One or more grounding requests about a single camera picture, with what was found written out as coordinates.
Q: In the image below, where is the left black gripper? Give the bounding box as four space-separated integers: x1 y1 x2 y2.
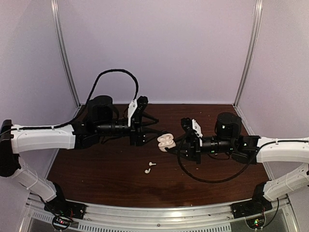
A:
96 112 163 146

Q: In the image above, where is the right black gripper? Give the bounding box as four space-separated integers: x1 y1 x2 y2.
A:
167 133 235 165

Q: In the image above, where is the white earbud charging case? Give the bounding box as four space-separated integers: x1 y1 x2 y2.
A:
157 133 176 152

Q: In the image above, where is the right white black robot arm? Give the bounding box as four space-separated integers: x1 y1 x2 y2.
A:
157 112 309 214

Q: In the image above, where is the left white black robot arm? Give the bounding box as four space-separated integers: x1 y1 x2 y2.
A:
0 95 164 215

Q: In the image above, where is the right circuit board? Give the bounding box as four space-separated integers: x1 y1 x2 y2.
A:
246 217 266 230

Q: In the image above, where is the circuit board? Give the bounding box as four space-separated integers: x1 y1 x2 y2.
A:
246 217 266 230
52 216 72 230

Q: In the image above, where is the left circuit board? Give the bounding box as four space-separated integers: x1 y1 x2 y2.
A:
52 216 72 230

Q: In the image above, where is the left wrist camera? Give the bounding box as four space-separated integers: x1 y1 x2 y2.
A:
127 96 148 127

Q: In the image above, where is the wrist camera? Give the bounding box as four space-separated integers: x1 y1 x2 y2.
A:
181 117 203 139
127 96 148 127

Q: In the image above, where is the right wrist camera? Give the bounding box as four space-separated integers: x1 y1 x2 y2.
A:
181 117 203 139

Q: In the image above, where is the right black braided cable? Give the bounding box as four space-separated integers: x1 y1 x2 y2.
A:
176 135 252 182

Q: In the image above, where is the black braided cable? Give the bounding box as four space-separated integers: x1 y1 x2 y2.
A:
9 69 140 132
176 135 252 182

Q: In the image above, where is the left black braided cable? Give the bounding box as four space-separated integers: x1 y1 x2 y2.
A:
9 69 140 132

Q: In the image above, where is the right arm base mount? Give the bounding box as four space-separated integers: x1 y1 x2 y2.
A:
231 198 273 219

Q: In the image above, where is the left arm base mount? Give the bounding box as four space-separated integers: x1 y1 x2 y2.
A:
43 201 86 219

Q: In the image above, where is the aluminium front rail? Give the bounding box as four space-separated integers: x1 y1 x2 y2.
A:
17 193 300 232

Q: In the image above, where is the left aluminium frame post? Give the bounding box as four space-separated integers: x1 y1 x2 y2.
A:
50 0 81 108

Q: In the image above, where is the aluminium frame post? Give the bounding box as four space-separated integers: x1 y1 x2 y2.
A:
233 0 263 108
50 0 81 108

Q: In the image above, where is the right aluminium frame post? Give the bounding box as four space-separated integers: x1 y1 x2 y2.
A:
233 0 263 108

